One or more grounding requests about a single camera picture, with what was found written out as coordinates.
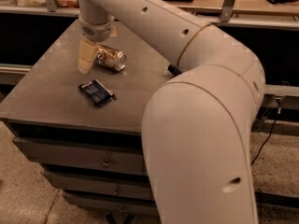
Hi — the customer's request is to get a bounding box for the grey drawer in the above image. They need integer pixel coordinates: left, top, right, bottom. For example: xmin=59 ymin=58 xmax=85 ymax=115
xmin=63 ymin=192 xmax=159 ymax=217
xmin=43 ymin=171 xmax=153 ymax=201
xmin=13 ymin=137 xmax=146 ymax=175

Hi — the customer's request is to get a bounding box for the small dark snack packet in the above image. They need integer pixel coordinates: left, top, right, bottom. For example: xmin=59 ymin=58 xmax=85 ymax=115
xmin=78 ymin=79 xmax=117 ymax=106

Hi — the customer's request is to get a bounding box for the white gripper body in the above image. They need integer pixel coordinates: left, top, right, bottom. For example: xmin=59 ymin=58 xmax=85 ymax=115
xmin=78 ymin=16 xmax=114 ymax=42

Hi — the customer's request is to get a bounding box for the black power cable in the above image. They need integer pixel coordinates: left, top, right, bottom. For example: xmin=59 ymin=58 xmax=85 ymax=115
xmin=250 ymin=98 xmax=283 ymax=166

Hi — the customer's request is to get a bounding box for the orange soda can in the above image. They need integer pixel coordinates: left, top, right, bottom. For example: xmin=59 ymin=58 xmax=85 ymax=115
xmin=94 ymin=45 xmax=127 ymax=72

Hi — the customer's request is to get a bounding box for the grey metal railing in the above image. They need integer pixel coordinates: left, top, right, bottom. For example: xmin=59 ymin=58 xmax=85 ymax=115
xmin=1 ymin=0 xmax=299 ymax=32

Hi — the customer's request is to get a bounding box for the middle grey drawer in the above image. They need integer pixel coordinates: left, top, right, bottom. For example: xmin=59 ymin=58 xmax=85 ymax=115
xmin=43 ymin=171 xmax=153 ymax=201

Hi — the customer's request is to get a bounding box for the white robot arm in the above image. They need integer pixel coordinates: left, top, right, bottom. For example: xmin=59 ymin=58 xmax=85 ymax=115
xmin=79 ymin=0 xmax=265 ymax=224

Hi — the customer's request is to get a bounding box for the top grey drawer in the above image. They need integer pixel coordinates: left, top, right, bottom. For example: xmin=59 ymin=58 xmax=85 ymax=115
xmin=13 ymin=137 xmax=146 ymax=175

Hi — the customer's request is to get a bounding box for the black floor bar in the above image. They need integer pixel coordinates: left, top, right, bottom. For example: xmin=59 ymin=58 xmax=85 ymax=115
xmin=255 ymin=191 xmax=299 ymax=208

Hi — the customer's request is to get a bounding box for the grey drawer cabinet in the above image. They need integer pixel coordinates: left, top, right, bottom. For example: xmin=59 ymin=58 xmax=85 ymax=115
xmin=0 ymin=19 xmax=176 ymax=217

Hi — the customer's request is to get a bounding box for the bottom grey drawer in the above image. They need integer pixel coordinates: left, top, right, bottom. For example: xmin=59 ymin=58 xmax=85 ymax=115
xmin=63 ymin=192 xmax=159 ymax=217

